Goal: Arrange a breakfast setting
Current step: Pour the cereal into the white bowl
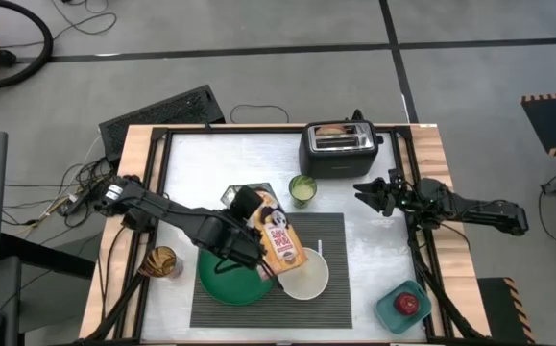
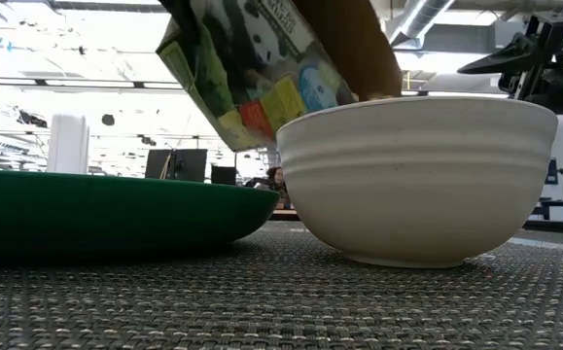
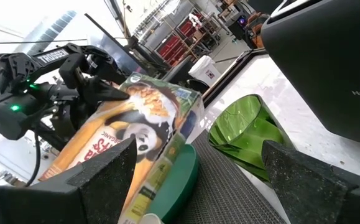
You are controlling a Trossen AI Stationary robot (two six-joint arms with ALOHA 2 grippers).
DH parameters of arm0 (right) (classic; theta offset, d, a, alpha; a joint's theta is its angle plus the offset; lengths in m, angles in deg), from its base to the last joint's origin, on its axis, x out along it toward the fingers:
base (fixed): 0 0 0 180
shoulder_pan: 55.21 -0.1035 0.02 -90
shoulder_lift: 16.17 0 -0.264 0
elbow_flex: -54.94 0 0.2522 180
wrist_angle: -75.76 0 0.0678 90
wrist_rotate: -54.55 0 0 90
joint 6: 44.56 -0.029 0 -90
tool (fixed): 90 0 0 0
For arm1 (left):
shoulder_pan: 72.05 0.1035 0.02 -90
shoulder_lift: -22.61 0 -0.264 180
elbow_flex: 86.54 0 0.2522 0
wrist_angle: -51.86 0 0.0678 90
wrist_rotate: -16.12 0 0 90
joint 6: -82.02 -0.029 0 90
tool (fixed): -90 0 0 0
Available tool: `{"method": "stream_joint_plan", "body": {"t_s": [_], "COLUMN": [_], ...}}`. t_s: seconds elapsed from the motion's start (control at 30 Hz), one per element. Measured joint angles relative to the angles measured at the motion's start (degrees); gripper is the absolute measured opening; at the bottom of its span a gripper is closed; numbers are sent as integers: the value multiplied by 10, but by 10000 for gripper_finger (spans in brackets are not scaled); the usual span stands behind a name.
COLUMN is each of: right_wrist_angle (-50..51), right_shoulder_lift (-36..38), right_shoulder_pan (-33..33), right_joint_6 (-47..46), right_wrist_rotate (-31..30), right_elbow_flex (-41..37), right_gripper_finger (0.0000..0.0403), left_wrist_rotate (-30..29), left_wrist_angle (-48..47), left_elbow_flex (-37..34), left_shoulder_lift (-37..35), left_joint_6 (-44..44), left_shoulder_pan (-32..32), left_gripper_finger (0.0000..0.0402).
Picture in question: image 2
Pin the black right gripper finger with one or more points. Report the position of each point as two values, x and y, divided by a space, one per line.
502 58

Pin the colourful panda cereal box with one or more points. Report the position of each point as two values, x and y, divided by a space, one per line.
242 63

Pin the white ceramic bowl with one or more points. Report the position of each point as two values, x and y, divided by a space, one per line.
417 185

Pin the person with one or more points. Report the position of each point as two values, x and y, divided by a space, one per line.
275 179

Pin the grey woven placemat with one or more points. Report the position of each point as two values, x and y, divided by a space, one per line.
281 301

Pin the black computer monitor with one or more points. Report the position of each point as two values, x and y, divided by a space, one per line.
184 164

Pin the green plate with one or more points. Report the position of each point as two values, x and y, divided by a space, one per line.
116 214

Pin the white cylindrical column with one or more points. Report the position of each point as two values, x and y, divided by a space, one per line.
67 143

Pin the silver ceiling duct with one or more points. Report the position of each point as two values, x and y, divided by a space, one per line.
419 19

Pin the black ceiling ball camera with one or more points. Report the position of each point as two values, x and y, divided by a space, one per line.
108 119

